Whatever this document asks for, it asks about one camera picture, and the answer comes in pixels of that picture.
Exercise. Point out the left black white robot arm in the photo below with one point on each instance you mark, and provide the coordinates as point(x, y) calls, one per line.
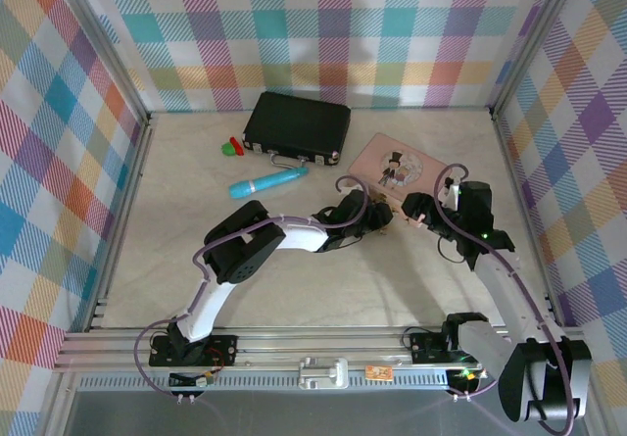
point(303, 237)

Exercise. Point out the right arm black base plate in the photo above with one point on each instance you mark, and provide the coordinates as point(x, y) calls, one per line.
point(426, 348)

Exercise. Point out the aluminium side rail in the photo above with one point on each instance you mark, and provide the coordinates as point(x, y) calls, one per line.
point(125, 210)
point(519, 201)

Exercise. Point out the orange sticker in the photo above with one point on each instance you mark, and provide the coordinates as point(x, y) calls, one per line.
point(379, 373)

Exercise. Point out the aluminium frame post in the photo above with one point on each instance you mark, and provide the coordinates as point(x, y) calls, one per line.
point(534, 39)
point(105, 46)

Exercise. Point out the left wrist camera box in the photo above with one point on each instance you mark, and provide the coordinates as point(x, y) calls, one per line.
point(378, 213)

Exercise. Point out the grey panel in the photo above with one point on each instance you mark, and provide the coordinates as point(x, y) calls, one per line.
point(318, 414)

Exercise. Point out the silver latch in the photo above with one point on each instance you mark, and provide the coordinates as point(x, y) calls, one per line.
point(321, 373)

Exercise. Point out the blue toy microphone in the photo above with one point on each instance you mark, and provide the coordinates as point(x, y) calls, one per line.
point(269, 182)

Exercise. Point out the black hard case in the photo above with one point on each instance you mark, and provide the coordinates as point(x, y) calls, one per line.
point(299, 122)

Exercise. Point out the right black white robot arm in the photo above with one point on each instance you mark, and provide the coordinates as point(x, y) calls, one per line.
point(504, 289)

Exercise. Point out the perforated metal strip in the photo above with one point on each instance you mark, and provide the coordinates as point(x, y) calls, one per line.
point(269, 382)

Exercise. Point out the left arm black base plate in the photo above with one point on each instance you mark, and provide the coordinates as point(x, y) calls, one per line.
point(220, 348)

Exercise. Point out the aluminium mounting rail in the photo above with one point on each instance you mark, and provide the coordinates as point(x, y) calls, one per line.
point(318, 345)

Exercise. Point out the small connector board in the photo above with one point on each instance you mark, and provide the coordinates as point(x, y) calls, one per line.
point(465, 378)
point(193, 381)

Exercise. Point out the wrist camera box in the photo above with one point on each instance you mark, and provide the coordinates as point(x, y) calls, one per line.
point(417, 203)
point(378, 213)

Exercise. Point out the red green toy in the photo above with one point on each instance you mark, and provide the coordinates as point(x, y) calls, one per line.
point(230, 147)

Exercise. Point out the pink tin box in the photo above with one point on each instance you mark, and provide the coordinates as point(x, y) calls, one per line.
point(372, 161)

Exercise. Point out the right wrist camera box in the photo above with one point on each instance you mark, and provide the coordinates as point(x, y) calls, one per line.
point(417, 203)

